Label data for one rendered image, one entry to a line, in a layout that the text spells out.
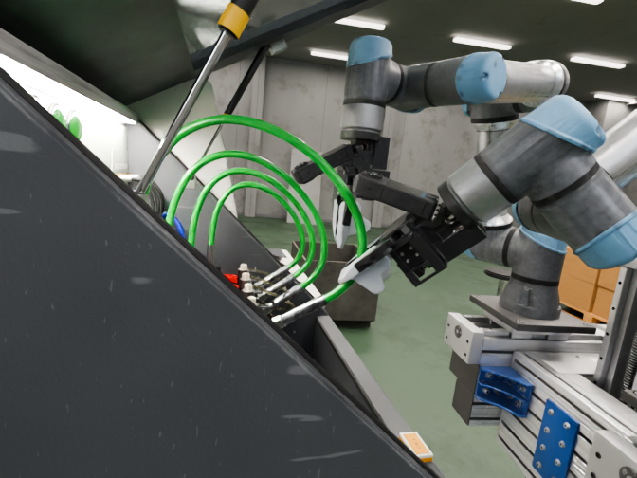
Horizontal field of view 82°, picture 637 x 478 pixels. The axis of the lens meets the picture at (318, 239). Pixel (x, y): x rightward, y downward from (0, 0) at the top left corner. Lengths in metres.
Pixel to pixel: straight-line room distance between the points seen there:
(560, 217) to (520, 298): 0.65
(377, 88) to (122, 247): 0.49
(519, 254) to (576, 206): 0.65
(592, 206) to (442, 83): 0.32
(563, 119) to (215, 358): 0.41
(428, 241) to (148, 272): 0.34
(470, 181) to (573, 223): 0.12
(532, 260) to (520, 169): 0.66
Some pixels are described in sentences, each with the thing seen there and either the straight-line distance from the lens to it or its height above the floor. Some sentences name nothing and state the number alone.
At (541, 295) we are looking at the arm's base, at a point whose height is 1.10.
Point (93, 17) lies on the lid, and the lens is 0.57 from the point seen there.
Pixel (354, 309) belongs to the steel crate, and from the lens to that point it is 3.33.
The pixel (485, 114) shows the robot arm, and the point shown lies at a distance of 1.06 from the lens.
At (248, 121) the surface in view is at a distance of 0.58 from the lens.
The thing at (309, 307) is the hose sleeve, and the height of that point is 1.14.
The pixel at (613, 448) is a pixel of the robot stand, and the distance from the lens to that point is 0.77.
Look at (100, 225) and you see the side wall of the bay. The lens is 0.32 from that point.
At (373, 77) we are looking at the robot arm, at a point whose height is 1.52.
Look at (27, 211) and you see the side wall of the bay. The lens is 0.33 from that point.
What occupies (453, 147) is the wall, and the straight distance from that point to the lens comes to 12.09.
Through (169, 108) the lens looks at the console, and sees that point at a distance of 1.02.
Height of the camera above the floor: 1.35
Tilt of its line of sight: 10 degrees down
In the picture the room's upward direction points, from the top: 6 degrees clockwise
